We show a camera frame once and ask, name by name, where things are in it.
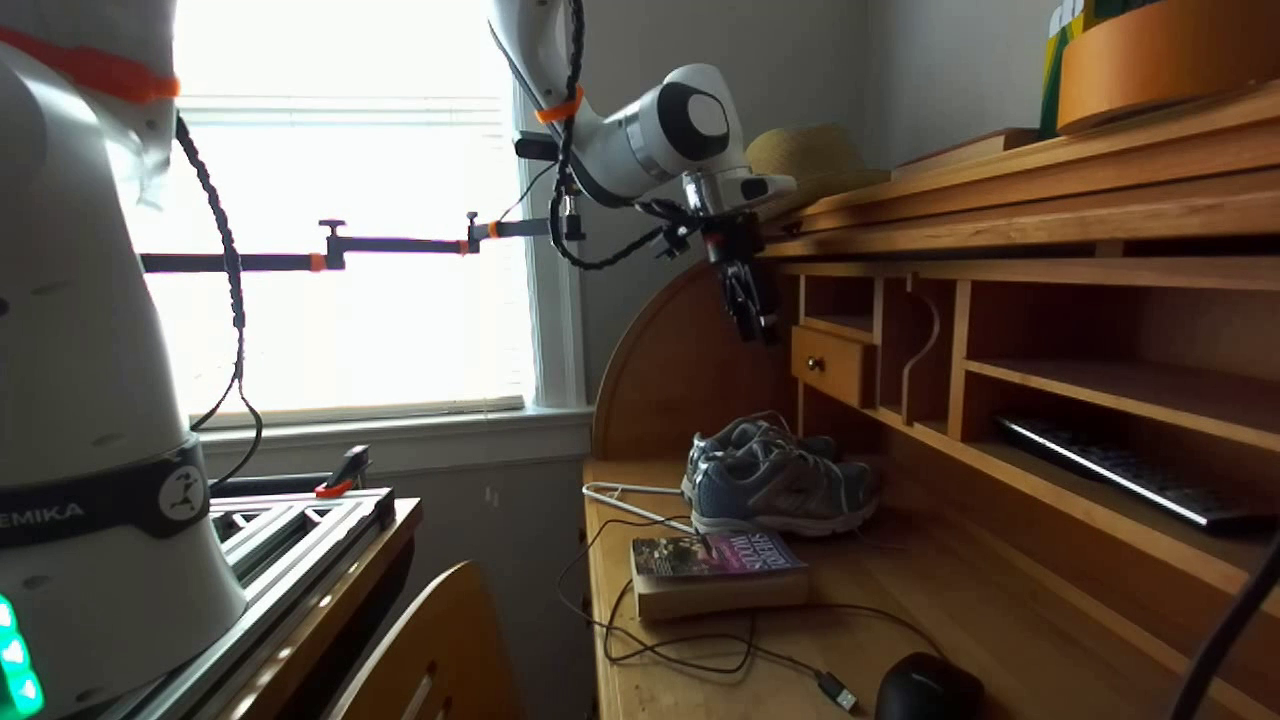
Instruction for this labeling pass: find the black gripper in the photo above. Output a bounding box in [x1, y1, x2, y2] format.
[716, 244, 789, 345]

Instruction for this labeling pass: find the small wooden drawer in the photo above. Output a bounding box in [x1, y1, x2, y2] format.
[789, 321, 881, 414]

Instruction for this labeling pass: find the grey blue running shoe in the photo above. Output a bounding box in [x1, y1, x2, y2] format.
[678, 414, 883, 540]

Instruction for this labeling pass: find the tan cap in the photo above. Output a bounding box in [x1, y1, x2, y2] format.
[738, 124, 891, 206]

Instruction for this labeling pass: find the paperback book purple cover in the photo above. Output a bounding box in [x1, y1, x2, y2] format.
[629, 529, 817, 624]

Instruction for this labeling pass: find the white framed window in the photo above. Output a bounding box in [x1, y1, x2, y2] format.
[130, 0, 596, 437]

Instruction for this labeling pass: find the green yellow book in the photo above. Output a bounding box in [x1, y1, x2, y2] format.
[1034, 0, 1088, 137]

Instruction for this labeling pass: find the black keyboard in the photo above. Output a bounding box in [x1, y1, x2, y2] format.
[994, 414, 1275, 536]

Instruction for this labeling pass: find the black computer mouse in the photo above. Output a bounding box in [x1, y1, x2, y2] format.
[870, 650, 992, 720]

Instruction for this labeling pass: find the wooden roll-top desk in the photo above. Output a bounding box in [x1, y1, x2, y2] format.
[579, 77, 1280, 720]

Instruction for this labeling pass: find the red black clamp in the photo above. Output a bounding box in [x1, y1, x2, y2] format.
[310, 440, 372, 502]

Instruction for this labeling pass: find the orange round container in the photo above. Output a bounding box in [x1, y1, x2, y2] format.
[1055, 0, 1280, 133]

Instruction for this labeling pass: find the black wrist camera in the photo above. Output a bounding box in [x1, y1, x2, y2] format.
[655, 213, 732, 260]

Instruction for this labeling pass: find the white cable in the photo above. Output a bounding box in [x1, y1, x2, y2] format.
[579, 476, 700, 536]

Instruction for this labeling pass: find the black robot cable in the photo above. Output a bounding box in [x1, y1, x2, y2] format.
[172, 112, 269, 496]
[548, 0, 673, 278]

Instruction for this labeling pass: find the black camera mount rod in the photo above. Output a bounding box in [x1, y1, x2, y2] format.
[137, 213, 579, 278]

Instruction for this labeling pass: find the black USB cable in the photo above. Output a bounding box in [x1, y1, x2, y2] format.
[583, 511, 942, 718]

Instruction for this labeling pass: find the aluminium robot stand frame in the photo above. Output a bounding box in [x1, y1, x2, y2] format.
[122, 484, 426, 720]

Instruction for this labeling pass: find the thick black cable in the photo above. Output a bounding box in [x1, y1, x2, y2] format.
[1173, 536, 1280, 720]

